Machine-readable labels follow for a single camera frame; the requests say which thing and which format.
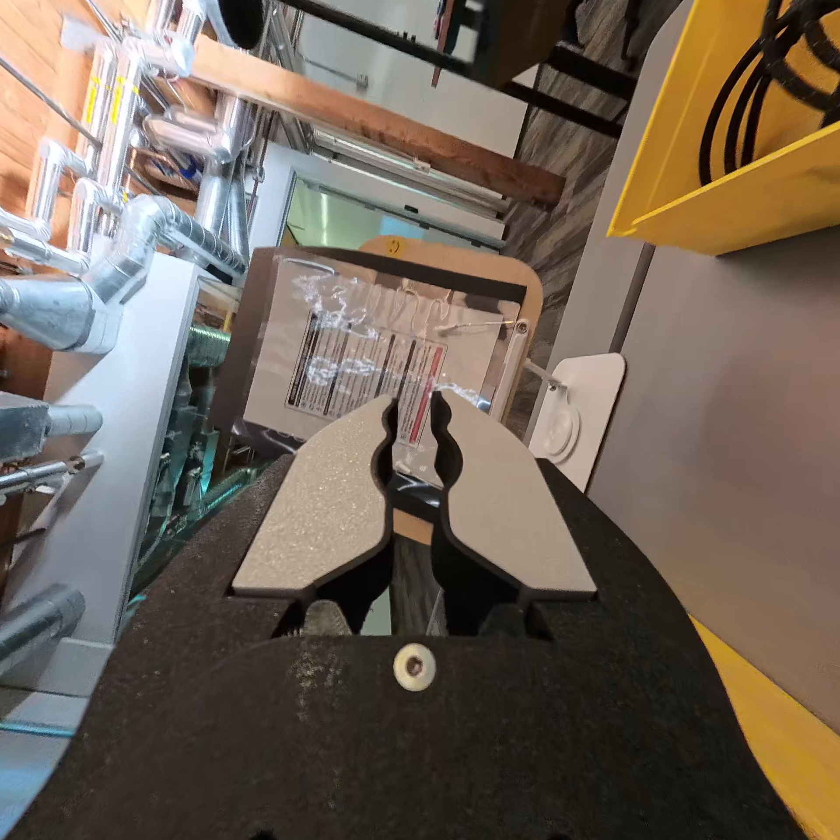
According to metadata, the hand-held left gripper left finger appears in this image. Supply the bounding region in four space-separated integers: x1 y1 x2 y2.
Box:
231 395 400 599

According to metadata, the printed instruction sheet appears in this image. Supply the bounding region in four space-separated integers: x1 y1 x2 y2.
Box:
285 308 448 450

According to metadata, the silver adapter with black cable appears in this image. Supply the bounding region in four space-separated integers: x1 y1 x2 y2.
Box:
699 0 840 188

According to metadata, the rectangular metal duct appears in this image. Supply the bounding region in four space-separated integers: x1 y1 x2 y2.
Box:
0 394 106 473

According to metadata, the protocol sheet on stand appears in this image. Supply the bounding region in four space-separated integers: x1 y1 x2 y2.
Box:
210 246 529 460
357 235 544 546

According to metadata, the black stand pole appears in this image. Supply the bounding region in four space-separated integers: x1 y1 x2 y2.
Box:
217 0 473 67

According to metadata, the silver insulated pipe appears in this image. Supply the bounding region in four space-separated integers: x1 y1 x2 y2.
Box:
77 39 111 158
108 52 144 191

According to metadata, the glass door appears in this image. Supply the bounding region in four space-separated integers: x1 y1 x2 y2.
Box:
249 141 508 250

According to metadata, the galvanised branch duct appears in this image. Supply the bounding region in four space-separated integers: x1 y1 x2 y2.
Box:
0 197 158 355

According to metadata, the grey stand base plate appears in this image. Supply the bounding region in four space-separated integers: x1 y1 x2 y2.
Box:
528 353 626 493

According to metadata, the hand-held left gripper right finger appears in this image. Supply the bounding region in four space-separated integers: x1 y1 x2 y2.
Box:
430 390 598 601

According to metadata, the wooden post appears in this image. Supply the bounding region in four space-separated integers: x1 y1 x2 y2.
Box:
190 36 567 207

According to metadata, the metal ventilation duct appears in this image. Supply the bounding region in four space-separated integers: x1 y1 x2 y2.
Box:
131 193 249 277

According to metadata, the wood-topped desk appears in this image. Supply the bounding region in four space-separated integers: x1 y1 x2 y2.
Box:
433 0 637 139

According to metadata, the metal conduit pipe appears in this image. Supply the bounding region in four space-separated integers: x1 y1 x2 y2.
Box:
0 584 86 677

